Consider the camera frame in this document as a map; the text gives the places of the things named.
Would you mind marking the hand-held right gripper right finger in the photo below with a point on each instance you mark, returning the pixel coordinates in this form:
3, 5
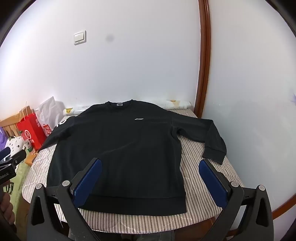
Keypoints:
211, 182

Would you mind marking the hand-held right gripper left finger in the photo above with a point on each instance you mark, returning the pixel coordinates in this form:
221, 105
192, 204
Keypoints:
89, 180

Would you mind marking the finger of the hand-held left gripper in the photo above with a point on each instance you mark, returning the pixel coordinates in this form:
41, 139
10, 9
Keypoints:
5, 153
18, 157

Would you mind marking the black sweatshirt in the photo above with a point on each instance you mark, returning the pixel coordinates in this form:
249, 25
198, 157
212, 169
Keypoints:
115, 150

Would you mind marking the person's left hand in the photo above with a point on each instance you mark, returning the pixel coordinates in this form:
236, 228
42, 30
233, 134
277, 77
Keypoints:
5, 206

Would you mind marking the wooden side table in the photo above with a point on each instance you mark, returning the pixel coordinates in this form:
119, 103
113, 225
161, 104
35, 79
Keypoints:
31, 158

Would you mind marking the purple plush toy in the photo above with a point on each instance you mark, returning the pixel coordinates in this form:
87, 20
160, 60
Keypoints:
2, 139

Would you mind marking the plastic bottle green label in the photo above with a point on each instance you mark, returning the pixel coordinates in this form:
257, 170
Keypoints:
29, 147

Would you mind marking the white spotted pillow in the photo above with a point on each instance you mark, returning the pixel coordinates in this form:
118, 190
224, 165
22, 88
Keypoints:
16, 142

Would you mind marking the green blanket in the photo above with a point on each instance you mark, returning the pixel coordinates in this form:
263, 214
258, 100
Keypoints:
18, 192

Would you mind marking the red paper bag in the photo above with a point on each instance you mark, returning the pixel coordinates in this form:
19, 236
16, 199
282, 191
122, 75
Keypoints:
30, 132

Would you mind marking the wooden slatted headboard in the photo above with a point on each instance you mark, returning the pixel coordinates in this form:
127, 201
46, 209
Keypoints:
9, 124

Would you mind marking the striped quilted mattress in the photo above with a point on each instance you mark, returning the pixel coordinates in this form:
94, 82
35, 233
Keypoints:
192, 153

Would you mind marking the white plastic bag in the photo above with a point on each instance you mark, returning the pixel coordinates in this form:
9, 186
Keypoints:
49, 109

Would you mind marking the brown wooden trim strip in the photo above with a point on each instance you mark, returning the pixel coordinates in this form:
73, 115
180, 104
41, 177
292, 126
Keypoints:
284, 204

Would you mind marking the rolled white printed mat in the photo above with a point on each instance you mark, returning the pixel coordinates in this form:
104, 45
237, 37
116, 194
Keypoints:
175, 104

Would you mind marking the brown wooden door frame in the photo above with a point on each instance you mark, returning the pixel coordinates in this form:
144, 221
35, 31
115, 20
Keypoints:
204, 58

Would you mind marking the white wall light switch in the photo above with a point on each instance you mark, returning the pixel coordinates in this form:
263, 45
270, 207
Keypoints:
79, 37

